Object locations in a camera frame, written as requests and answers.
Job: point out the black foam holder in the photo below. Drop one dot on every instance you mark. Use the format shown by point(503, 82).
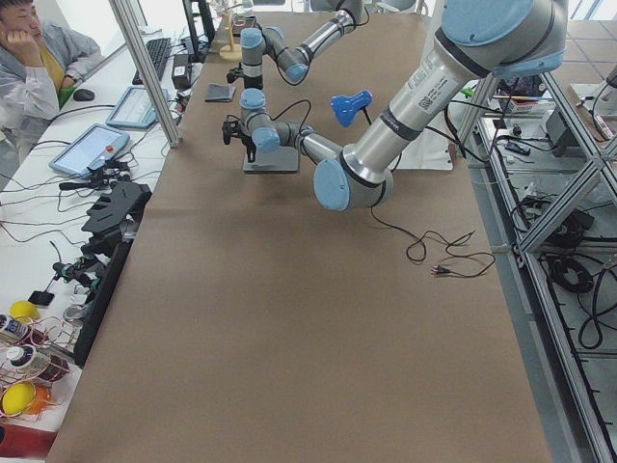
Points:
point(109, 211)

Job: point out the black keyboard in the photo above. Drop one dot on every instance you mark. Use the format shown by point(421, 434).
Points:
point(159, 52)

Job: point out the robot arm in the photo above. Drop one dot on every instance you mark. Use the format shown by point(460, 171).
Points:
point(361, 62)
point(473, 40)

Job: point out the copper wire basket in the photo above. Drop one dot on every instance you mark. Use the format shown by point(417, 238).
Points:
point(27, 355)

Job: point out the seated person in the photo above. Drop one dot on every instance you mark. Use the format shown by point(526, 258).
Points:
point(39, 60)

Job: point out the yellow ball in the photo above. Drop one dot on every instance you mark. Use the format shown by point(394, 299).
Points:
point(19, 399)

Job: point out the grey laptop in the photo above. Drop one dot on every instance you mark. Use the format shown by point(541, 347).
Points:
point(283, 160)

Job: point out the folded grey cloth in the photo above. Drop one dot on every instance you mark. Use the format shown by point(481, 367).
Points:
point(219, 92)

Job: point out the black box at table edge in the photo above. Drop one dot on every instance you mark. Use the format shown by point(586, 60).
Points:
point(246, 21)

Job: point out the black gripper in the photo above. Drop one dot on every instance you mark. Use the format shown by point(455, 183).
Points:
point(253, 85)
point(251, 143)

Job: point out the black computer mouse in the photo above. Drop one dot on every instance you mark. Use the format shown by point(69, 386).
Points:
point(83, 95)

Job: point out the blue teach pendant far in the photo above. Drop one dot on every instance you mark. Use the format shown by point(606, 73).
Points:
point(133, 111)

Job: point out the blue teach pendant near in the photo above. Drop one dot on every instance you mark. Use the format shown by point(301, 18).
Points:
point(98, 144)

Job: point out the blue desk lamp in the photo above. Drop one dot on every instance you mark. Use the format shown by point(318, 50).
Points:
point(347, 107)

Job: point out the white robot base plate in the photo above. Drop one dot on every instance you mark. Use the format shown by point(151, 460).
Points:
point(429, 151)

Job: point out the wooden stand with round base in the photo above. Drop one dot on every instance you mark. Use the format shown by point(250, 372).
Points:
point(228, 13)

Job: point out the blue teach pendant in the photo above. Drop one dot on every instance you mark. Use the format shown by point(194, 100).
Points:
point(98, 144)
point(133, 111)

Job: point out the aluminium frame post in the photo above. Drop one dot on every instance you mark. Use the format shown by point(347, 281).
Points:
point(127, 21)

